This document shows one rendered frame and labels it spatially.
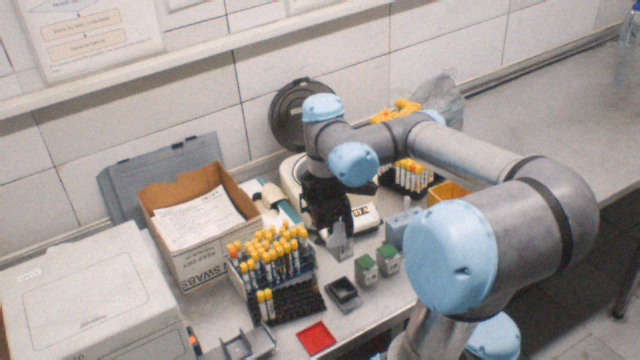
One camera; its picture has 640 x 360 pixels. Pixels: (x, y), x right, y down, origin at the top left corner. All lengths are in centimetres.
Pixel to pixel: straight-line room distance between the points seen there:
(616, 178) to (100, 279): 142
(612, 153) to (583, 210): 130
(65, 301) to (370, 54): 115
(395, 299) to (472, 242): 80
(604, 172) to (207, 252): 117
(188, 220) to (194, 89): 35
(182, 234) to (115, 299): 48
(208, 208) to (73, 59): 51
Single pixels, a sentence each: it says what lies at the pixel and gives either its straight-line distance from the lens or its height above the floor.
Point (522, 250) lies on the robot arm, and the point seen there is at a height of 150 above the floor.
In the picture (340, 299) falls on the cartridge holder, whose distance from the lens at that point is 134.
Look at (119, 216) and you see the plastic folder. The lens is 166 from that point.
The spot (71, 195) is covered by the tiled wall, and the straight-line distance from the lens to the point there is 162.
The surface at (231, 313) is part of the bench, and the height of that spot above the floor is 87.
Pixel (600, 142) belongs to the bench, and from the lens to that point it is 200.
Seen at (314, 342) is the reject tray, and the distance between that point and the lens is 131.
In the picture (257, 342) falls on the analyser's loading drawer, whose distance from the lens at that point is 128.
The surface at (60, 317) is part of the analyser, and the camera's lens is 110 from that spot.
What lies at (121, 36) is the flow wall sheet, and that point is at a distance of 145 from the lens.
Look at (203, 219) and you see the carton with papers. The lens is 156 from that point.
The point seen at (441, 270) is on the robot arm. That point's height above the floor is 149.
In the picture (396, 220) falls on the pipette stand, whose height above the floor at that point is 97.
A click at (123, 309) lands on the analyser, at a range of 106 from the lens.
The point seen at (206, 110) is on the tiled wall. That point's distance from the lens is 161.
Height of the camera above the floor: 193
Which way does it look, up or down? 38 degrees down
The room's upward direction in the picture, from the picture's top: 5 degrees counter-clockwise
